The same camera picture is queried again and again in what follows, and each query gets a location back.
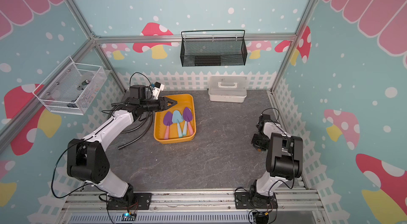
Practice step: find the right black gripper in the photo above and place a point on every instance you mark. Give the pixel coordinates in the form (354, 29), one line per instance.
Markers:
(255, 141)

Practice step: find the purple shovel pink handle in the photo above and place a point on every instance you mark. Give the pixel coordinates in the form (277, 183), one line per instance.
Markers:
(167, 122)
(187, 117)

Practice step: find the yellow plastic tray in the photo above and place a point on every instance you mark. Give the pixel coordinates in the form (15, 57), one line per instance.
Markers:
(184, 100)

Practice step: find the white wire mesh basket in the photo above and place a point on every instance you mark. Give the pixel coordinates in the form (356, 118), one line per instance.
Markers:
(71, 87)

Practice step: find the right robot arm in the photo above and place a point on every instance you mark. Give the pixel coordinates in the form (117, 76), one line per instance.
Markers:
(284, 161)

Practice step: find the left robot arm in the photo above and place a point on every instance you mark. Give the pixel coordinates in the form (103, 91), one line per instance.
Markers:
(86, 158)

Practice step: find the green circuit board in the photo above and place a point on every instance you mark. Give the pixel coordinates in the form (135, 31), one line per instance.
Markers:
(128, 217)

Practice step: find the black wire mesh basket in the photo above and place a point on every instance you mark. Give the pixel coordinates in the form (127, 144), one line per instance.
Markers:
(213, 48)

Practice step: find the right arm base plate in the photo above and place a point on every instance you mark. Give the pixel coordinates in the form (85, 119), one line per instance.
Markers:
(244, 200)

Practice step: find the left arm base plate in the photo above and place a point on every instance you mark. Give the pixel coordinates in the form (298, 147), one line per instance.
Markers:
(132, 201)

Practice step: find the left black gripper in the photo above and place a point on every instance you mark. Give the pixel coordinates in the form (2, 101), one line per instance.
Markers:
(163, 105)

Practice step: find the white plastic storage case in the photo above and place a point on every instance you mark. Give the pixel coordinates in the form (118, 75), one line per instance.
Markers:
(227, 88)

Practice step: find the aluminium front rail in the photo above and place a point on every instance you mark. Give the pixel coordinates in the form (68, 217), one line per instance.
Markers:
(211, 200)

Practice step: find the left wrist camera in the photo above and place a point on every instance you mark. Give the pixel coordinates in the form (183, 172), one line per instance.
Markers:
(156, 89)

